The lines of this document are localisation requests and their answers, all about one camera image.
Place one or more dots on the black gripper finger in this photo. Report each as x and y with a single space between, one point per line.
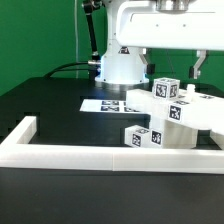
194 71
149 67

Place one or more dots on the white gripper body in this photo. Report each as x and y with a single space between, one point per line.
201 27

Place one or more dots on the white chair back part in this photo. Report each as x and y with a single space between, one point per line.
190 108

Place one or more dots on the white chair seat part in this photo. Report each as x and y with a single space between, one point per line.
175 136

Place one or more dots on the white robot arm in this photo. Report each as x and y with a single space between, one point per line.
122 64

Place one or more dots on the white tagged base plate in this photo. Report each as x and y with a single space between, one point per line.
105 106

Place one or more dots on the white U-shaped fence frame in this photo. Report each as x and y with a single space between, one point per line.
16 151

